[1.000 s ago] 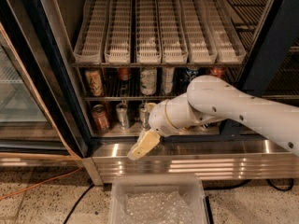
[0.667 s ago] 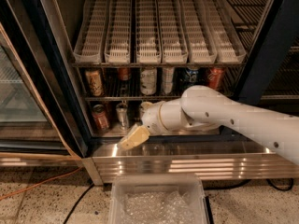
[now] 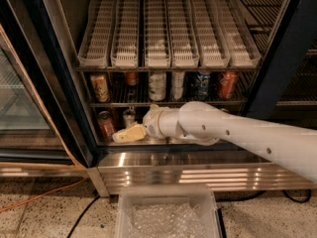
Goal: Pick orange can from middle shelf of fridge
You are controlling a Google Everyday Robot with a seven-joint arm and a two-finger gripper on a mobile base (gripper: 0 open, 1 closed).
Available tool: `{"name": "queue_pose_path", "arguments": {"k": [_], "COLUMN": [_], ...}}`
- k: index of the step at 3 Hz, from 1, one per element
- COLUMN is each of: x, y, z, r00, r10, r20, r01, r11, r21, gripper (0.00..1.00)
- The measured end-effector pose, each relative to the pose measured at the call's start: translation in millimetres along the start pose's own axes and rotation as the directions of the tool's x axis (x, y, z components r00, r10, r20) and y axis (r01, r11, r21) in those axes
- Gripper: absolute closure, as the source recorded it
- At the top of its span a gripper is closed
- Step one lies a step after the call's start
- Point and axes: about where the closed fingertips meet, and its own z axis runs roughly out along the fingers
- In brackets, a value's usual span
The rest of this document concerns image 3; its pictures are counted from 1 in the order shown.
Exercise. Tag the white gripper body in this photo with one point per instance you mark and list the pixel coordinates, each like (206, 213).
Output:
(151, 122)

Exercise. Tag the orange tan can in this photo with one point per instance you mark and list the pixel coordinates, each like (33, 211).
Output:
(100, 87)

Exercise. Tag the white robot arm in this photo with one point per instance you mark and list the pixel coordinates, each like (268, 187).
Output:
(293, 148)

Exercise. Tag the red can bottom left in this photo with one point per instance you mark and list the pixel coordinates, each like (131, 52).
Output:
(106, 124)

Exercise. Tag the white green can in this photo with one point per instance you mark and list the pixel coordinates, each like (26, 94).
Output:
(157, 86)

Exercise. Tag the small orange can rear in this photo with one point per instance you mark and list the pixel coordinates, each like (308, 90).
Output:
(131, 78)

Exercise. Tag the white silver can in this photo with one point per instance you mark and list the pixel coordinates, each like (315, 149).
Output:
(177, 81)

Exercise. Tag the blue can middle shelf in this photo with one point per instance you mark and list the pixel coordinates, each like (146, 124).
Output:
(201, 85)

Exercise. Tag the clear shelf tray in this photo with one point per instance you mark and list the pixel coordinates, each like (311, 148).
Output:
(125, 45)
(183, 45)
(155, 34)
(96, 41)
(242, 48)
(210, 39)

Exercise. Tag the orange red can right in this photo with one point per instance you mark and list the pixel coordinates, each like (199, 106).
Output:
(227, 82)

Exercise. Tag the glass fridge door left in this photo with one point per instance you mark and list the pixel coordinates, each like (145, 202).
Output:
(33, 132)

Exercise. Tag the clear plastic bin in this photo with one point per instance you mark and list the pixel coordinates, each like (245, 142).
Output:
(167, 211)

